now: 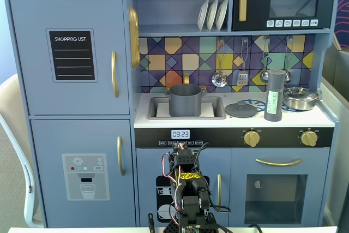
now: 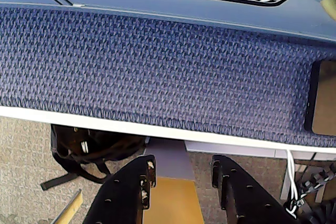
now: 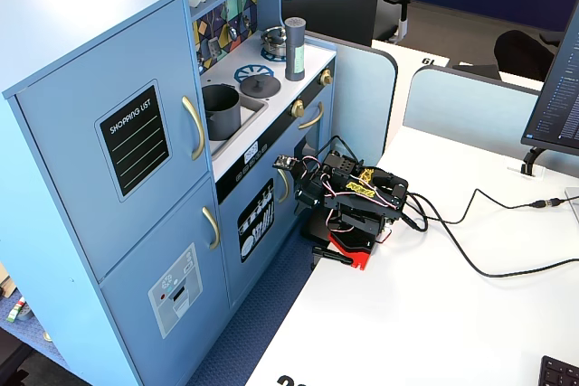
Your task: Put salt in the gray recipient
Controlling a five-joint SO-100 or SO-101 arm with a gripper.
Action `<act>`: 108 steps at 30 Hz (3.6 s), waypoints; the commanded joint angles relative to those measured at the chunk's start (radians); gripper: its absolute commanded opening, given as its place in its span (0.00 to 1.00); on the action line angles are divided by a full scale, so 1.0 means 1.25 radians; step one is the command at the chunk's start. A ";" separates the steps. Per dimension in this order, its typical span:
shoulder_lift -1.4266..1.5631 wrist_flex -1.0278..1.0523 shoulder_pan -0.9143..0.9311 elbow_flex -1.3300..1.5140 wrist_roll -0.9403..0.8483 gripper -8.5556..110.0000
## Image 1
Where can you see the gray salt shaker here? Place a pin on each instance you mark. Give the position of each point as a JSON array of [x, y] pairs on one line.
[[274, 85]]

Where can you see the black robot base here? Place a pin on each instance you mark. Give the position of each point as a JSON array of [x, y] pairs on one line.
[[171, 226]]

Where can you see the gray printed pot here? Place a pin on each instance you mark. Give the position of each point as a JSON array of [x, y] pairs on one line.
[[185, 102]]

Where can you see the gold faucet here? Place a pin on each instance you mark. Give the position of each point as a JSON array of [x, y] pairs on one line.
[[186, 78]]

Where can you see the gray sink basin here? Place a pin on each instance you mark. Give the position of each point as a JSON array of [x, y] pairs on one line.
[[151, 115]]

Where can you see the digital clock display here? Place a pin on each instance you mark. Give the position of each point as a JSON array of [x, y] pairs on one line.
[[180, 134]]

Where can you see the colourful tile backsplash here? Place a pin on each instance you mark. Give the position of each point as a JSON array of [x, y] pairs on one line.
[[174, 53]]

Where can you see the steel slotted spoon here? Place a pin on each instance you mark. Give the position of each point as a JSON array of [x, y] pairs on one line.
[[219, 79]]

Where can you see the black oven control panel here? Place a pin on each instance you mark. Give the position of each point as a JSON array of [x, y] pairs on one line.
[[218, 137]]

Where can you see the blue dishwasher door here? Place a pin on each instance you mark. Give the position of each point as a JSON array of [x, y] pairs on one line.
[[147, 162]]

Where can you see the gray pot lid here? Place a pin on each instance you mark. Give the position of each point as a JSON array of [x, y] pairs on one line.
[[241, 110]]

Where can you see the steel slotted spatula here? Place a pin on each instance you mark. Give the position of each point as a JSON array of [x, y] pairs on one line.
[[242, 78]]

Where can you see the gold toy phone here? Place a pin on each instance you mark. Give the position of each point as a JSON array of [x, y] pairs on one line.
[[133, 36]]

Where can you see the gold stove knob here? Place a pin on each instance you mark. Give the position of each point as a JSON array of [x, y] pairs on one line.
[[309, 138], [251, 138]]

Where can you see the blue oven door with window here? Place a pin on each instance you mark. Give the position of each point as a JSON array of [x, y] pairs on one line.
[[240, 162]]

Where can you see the white plate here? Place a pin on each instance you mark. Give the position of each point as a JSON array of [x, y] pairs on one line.
[[212, 14], [203, 14], [221, 13]]

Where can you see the steel ladle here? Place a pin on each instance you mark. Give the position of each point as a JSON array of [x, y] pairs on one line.
[[264, 76]]

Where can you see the black shopping list board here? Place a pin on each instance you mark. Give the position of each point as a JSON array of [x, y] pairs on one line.
[[73, 64]]

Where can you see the black table clamp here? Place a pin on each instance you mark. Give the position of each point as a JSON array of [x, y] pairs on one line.
[[150, 222]]

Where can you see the steel pot with lid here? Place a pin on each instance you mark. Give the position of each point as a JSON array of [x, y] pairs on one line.
[[300, 99]]

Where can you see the robot controller board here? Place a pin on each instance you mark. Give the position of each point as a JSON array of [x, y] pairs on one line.
[[189, 229]]

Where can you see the black toy microwave door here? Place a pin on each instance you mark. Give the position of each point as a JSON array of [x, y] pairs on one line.
[[259, 3]]

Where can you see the blue ice dispenser freezer door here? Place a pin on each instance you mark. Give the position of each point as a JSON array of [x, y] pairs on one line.
[[49, 145]]

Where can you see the blue shopping list fridge door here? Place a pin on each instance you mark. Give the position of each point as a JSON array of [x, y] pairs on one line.
[[32, 80]]

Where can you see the white chair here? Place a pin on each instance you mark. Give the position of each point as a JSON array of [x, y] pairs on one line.
[[11, 102]]

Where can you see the light blue desk divider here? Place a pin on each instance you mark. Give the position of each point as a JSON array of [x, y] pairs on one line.
[[338, 134]]

